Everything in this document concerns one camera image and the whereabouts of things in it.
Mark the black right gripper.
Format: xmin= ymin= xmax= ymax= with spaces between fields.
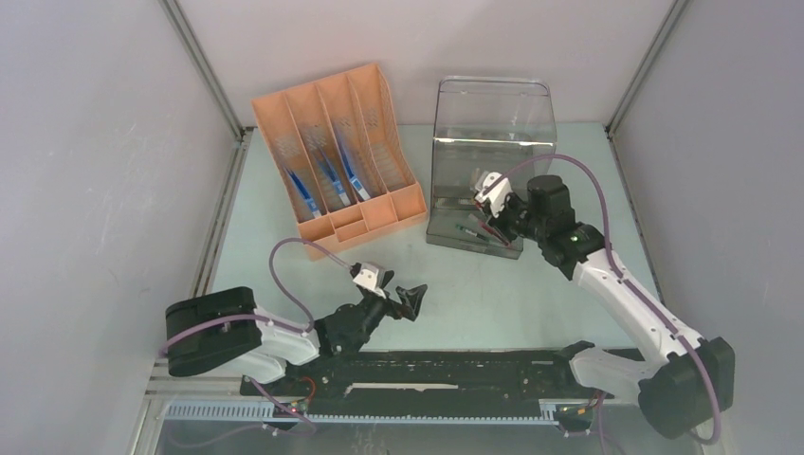
xmin=482 ymin=191 xmax=546 ymax=244

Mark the green gel pen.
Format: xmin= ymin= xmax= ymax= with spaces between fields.
xmin=455 ymin=224 xmax=490 ymax=243

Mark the grey transparent drawer unit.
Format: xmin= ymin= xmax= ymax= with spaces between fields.
xmin=426 ymin=76 xmax=557 ymax=260

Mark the blue folder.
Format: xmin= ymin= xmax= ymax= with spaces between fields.
xmin=316 ymin=149 xmax=352 ymax=207
xmin=335 ymin=129 xmax=372 ymax=202
xmin=283 ymin=167 xmax=322 ymax=218

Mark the red pen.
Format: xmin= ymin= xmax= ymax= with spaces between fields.
xmin=468 ymin=213 xmax=510 ymax=246

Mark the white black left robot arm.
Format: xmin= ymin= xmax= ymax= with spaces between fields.
xmin=160 ymin=263 xmax=428 ymax=395

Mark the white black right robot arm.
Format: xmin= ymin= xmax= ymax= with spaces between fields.
xmin=475 ymin=173 xmax=736 ymax=439

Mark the orange plastic desk organizer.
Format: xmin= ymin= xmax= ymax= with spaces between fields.
xmin=250 ymin=63 xmax=428 ymax=260

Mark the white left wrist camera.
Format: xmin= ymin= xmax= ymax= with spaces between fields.
xmin=350 ymin=263 xmax=388 ymax=299

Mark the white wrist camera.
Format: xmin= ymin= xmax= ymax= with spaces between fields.
xmin=473 ymin=172 xmax=513 ymax=218
xmin=350 ymin=263 xmax=388 ymax=299

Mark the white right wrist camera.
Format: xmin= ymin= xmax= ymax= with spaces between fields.
xmin=473 ymin=172 xmax=513 ymax=218

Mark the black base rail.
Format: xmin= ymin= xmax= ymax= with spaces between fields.
xmin=239 ymin=350 xmax=598 ymax=425

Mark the aluminium frame post right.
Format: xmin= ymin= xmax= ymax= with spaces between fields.
xmin=605 ymin=0 xmax=692 ymax=140

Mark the aluminium frame post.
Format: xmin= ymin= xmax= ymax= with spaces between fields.
xmin=157 ymin=0 xmax=247 ymax=141
xmin=605 ymin=0 xmax=692 ymax=140

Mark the aluminium frame post left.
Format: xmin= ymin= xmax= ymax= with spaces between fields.
xmin=157 ymin=0 xmax=247 ymax=141

